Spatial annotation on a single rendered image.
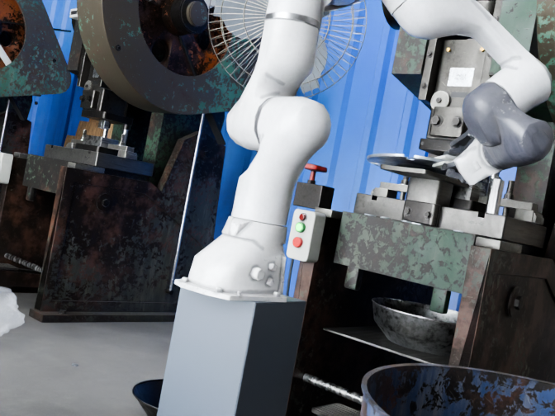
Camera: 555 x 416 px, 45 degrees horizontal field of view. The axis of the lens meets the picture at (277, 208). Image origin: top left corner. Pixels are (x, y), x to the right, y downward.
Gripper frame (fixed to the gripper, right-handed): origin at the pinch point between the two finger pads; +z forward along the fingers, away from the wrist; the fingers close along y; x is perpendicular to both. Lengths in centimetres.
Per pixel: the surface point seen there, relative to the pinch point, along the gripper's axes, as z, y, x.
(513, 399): -75, -42, 21
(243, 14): 86, 54, 45
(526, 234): 10.4, -12.4, -30.7
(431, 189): 14.2, -5.0, -4.0
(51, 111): 420, 57, 152
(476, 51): 16.4, 34.7, -11.7
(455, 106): 20.0, 19.6, -9.8
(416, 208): 17.1, -10.4, -2.0
